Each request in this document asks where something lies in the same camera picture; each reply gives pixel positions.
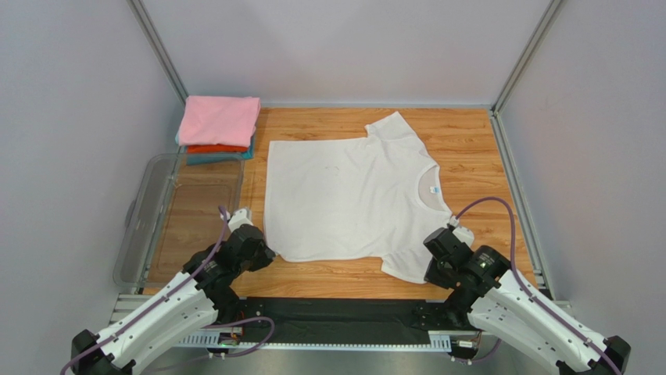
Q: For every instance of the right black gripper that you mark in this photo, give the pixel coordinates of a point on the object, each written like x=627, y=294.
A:
x=439, y=243

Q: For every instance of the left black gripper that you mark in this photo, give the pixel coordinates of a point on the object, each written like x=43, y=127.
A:
x=266, y=256

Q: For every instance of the white t-shirt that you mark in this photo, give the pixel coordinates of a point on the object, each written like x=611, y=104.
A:
x=374, y=196

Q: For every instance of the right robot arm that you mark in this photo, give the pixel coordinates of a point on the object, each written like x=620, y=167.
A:
x=488, y=296

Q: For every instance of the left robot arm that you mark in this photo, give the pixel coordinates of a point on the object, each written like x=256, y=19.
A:
x=200, y=295

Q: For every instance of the black base mat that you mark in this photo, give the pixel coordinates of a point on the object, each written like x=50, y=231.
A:
x=352, y=321

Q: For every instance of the clear plastic bin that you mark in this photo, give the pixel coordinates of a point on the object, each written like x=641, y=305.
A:
x=174, y=215

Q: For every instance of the orange folded t-shirt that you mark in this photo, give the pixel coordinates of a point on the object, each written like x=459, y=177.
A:
x=194, y=149

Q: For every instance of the teal folded t-shirt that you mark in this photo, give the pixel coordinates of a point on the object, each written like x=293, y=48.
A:
x=208, y=158

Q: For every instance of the pink folded t-shirt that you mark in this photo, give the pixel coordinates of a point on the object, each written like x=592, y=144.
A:
x=219, y=120

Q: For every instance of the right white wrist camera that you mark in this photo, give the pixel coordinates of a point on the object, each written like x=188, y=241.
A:
x=462, y=233

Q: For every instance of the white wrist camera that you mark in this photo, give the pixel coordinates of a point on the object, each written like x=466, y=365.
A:
x=239, y=218
x=462, y=233

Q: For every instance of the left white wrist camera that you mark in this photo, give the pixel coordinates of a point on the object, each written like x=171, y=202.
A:
x=239, y=218

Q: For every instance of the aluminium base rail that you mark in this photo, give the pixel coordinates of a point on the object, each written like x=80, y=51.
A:
x=536, y=327

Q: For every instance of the left aluminium frame post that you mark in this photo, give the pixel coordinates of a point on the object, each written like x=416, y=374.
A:
x=152, y=36

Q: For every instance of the aluminium frame post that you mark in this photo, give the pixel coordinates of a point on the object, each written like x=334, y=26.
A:
x=152, y=36
x=546, y=21

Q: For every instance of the right aluminium frame post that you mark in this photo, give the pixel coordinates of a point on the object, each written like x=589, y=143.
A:
x=546, y=21

